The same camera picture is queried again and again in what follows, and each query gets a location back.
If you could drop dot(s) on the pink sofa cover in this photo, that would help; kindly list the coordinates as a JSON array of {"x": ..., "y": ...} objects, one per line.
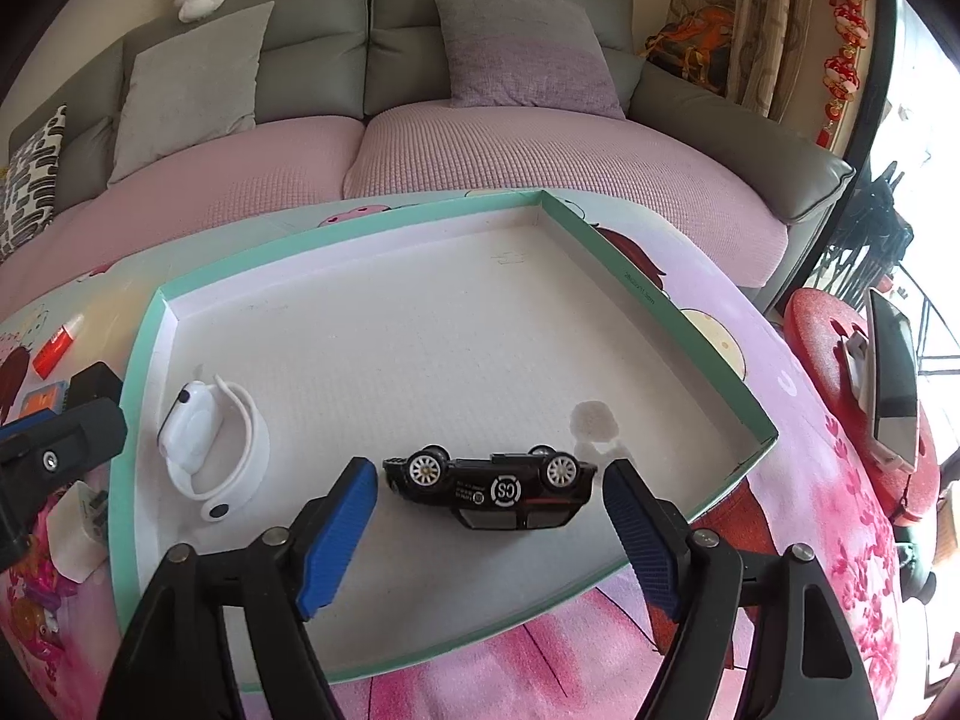
[{"x": 525, "y": 150}]

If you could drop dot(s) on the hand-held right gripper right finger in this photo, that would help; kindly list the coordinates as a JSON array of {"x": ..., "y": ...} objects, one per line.
[{"x": 637, "y": 532}]

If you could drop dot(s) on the white smartwatch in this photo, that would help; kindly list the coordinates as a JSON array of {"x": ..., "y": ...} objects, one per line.
[{"x": 187, "y": 427}]

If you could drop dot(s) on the grey sofa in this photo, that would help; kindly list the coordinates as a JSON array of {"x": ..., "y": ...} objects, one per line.
[{"x": 315, "y": 30}]

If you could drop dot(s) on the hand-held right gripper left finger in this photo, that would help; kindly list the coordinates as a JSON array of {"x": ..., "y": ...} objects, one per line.
[{"x": 337, "y": 532}]

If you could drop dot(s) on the teal cardboard box lid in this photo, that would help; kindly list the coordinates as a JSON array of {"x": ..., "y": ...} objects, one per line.
[{"x": 450, "y": 330}]

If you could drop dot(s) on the red round stool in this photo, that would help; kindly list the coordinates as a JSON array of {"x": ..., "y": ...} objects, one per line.
[{"x": 817, "y": 345}]

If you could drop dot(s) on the orange and blue toy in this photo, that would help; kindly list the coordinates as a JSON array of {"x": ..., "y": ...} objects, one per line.
[{"x": 41, "y": 399}]

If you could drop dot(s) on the black charger plug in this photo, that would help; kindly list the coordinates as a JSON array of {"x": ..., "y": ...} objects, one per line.
[{"x": 94, "y": 382}]

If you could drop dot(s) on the white charger plug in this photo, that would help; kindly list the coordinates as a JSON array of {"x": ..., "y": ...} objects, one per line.
[{"x": 75, "y": 540}]

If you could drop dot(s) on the dark screen device on stand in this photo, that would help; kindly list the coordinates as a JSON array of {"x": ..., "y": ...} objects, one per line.
[{"x": 892, "y": 367}]

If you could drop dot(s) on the patterned beige curtain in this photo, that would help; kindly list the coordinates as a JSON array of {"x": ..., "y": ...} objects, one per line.
[{"x": 772, "y": 30}]

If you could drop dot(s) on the red hanging decoration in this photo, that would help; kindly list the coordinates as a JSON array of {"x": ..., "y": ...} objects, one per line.
[{"x": 844, "y": 15}]

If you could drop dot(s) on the black toy car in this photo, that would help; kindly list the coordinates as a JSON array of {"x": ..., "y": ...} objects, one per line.
[{"x": 495, "y": 499}]

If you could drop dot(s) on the red glue bottle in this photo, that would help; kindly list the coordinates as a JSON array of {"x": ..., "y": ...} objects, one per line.
[{"x": 54, "y": 349}]

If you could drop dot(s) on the printed cartoon blanket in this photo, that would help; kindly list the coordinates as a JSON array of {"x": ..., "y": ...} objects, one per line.
[{"x": 787, "y": 405}]

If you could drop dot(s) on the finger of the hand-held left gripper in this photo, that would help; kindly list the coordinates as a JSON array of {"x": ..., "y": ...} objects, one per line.
[
  {"x": 15, "y": 532},
  {"x": 75, "y": 442}
]

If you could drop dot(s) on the grey and purple cushion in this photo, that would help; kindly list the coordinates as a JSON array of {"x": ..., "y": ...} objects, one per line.
[{"x": 517, "y": 52}]

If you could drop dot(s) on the black and white patterned cushion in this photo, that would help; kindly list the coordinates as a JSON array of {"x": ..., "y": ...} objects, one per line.
[{"x": 30, "y": 180}]

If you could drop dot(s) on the orange embroidered cushion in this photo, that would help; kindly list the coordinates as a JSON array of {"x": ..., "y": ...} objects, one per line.
[{"x": 690, "y": 37}]

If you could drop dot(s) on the light grey cushion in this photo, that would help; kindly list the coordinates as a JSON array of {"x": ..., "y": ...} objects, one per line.
[{"x": 187, "y": 90}]

